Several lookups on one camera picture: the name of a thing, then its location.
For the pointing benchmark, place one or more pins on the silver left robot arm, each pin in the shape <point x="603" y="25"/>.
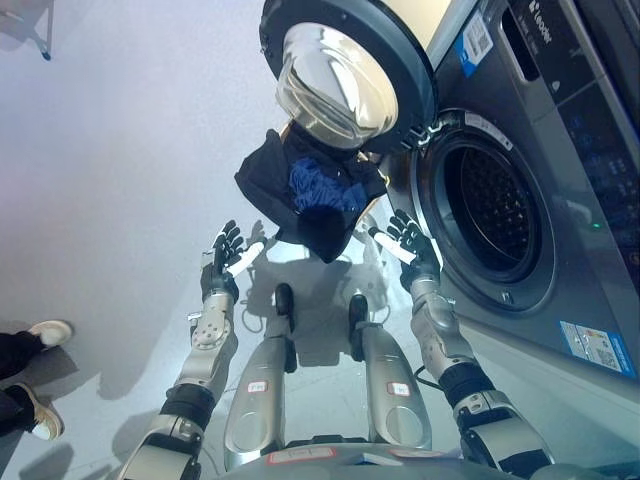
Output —
<point x="200" y="360"/>

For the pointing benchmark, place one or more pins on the round washing machine door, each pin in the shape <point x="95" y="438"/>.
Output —
<point x="345" y="75"/>

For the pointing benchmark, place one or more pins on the blue white energy sticker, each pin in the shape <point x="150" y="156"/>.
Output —
<point x="475" y="42"/>

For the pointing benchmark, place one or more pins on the black right robot foot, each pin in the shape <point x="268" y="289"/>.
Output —
<point x="358" y="310"/>

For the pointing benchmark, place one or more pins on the grey front-load washing machine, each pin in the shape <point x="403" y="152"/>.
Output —
<point x="575" y="210"/>

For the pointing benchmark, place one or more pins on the blue white info sticker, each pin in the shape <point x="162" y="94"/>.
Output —
<point x="592" y="347"/>

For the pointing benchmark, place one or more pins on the silver left robot leg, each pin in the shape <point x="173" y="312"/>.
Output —
<point x="260" y="390"/>

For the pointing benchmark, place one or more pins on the black robot foot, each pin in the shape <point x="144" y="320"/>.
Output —
<point x="358" y="310"/>
<point x="284" y="300"/>

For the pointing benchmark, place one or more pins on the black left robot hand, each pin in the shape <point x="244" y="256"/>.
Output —
<point x="220" y="280"/>

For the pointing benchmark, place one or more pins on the white sneaker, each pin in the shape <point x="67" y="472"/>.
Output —
<point x="47" y="417"/>
<point x="52" y="332"/>

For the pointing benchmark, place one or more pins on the grey metal rack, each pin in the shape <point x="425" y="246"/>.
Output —
<point x="37" y="30"/>

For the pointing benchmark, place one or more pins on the silver right robot leg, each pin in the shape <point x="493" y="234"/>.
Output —
<point x="395" y="380"/>

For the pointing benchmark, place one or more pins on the black left robot foot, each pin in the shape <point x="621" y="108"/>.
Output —
<point x="284" y="300"/>

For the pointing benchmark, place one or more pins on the grey robot torso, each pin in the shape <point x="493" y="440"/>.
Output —
<point x="325" y="465"/>

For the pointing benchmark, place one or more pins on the silver robot leg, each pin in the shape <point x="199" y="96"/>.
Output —
<point x="395" y="380"/>
<point x="260" y="390"/>

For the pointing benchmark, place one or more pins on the black fabric laundry basket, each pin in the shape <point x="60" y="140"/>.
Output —
<point x="260" y="185"/>

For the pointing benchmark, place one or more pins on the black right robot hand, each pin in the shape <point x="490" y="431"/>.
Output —
<point x="420" y="260"/>

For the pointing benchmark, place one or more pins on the perforated steel washer drum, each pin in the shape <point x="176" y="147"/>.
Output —
<point x="490" y="205"/>

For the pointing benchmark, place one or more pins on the blue garment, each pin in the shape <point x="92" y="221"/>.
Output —
<point x="320" y="185"/>

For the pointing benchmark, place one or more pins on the dark detergent drawer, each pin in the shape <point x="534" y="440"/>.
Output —
<point x="525" y="40"/>

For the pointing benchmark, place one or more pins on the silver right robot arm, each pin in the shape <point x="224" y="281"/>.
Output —
<point x="445" y="335"/>

